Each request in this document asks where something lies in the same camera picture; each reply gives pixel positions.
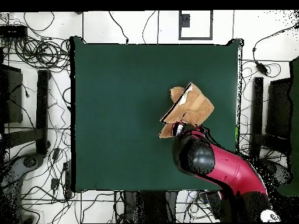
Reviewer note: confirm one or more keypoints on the tan terry towel white label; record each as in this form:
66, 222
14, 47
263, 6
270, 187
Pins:
196, 109

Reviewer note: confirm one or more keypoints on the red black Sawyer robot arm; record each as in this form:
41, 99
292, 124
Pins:
233, 170

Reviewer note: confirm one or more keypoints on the flat black device box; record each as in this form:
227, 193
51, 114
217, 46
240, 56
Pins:
12, 31

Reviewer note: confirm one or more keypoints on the bright green tag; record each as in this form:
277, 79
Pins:
236, 134

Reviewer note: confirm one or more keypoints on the dark green table cloth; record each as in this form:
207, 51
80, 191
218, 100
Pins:
105, 93

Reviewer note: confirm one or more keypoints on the black stand leg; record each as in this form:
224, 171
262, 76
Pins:
42, 105
258, 105

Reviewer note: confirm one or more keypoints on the black power adapter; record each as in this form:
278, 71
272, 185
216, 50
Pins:
261, 67

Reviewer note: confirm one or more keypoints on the dark grey square plate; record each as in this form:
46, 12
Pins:
185, 21

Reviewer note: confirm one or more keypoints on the black office chair base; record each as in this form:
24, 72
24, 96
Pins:
30, 161
278, 172

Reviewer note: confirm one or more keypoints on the black power strip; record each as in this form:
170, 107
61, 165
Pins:
67, 177

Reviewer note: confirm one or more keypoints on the small black plug adapter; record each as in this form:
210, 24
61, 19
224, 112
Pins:
55, 183

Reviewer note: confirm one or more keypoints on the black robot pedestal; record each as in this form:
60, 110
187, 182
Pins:
144, 207

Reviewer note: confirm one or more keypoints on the grey rectangular floor frame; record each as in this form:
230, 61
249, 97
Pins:
195, 38

